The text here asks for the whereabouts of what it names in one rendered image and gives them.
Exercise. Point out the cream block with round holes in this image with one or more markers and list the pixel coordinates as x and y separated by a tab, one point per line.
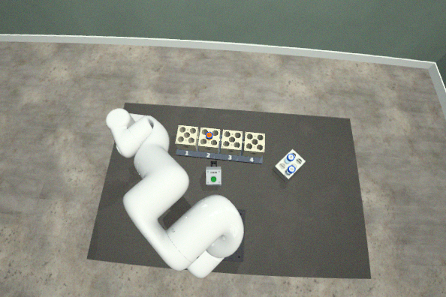
231	142
212	145
187	138
254	147

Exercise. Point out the white tube rack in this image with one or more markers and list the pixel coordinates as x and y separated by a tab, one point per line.
281	171

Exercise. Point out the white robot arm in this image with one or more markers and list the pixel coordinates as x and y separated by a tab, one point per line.
163	183

